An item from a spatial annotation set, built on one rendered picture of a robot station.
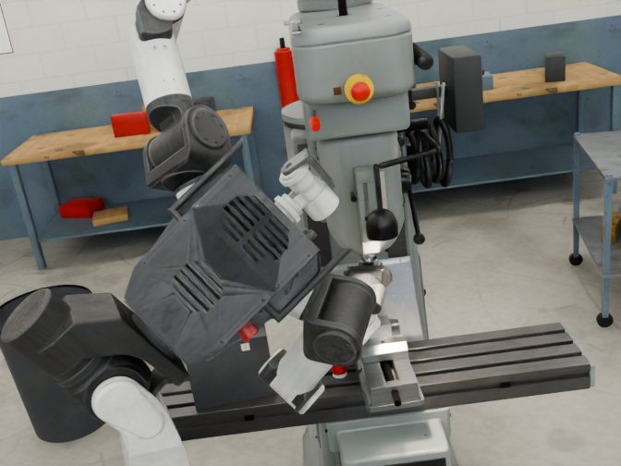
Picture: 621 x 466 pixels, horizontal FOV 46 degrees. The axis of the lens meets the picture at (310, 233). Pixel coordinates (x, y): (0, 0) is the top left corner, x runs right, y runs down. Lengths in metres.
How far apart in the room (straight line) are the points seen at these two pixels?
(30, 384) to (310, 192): 2.47
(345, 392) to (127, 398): 0.81
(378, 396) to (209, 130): 0.87
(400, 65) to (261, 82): 4.49
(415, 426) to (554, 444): 1.36
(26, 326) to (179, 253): 0.28
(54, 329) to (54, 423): 2.46
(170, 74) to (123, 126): 4.23
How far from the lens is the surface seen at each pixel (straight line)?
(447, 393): 2.04
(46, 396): 3.66
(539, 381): 2.09
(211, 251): 1.20
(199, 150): 1.31
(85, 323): 1.29
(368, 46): 1.56
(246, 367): 1.98
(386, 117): 1.69
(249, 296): 1.19
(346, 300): 1.34
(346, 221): 1.79
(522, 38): 6.29
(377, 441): 2.00
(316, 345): 1.32
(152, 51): 1.44
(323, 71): 1.56
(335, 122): 1.68
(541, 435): 3.36
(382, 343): 1.98
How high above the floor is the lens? 2.06
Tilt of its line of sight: 22 degrees down
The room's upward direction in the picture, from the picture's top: 8 degrees counter-clockwise
